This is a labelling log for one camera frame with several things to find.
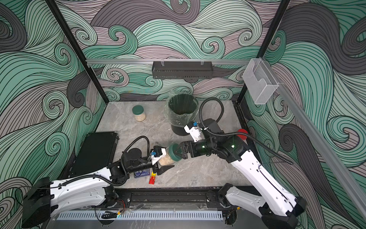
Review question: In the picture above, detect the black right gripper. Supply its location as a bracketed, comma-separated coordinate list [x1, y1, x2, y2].
[175, 138, 217, 159]

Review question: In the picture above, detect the green jar lid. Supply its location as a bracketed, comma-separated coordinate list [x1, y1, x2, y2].
[168, 143, 182, 162]

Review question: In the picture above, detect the glass oatmeal jar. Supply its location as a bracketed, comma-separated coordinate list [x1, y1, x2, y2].
[158, 148, 180, 167]

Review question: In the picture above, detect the black bin with green liner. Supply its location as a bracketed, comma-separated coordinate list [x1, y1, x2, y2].
[164, 93, 199, 136]

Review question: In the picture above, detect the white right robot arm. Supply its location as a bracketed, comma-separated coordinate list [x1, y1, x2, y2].
[173, 135, 307, 229]

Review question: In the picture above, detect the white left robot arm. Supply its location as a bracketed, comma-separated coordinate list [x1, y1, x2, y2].
[21, 146, 167, 229]

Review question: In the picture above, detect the green-lidded oatmeal jar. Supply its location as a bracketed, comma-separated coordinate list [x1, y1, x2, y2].
[132, 105, 146, 122]

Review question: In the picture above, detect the red yellow toy block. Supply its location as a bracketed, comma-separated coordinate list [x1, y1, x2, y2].
[149, 173, 157, 185]

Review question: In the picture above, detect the blue card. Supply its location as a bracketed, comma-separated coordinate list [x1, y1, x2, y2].
[134, 169, 150, 178]

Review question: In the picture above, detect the black flat tray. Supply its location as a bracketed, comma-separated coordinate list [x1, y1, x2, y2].
[67, 132, 119, 178]

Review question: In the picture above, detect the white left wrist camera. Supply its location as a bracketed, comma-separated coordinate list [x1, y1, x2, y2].
[151, 146, 166, 166]

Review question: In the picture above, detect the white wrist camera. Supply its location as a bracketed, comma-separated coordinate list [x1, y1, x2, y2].
[151, 146, 166, 166]
[184, 121, 205, 143]

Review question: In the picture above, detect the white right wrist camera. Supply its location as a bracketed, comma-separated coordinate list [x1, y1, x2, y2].
[184, 121, 205, 143]

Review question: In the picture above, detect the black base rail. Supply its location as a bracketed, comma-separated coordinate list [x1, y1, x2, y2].
[115, 187, 223, 209]

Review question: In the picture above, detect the black wall shelf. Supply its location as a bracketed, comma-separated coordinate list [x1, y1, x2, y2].
[152, 61, 214, 80]

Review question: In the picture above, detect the aluminium wall rail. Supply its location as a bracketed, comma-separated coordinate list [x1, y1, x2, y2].
[85, 58, 252, 66]

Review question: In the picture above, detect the clear acrylic wall holder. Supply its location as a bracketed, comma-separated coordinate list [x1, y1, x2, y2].
[242, 58, 278, 105]

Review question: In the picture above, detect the white slotted cable duct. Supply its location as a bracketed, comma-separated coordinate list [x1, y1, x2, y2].
[56, 210, 224, 221]

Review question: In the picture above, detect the black corner frame post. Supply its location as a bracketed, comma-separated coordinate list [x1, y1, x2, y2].
[45, 0, 109, 105]

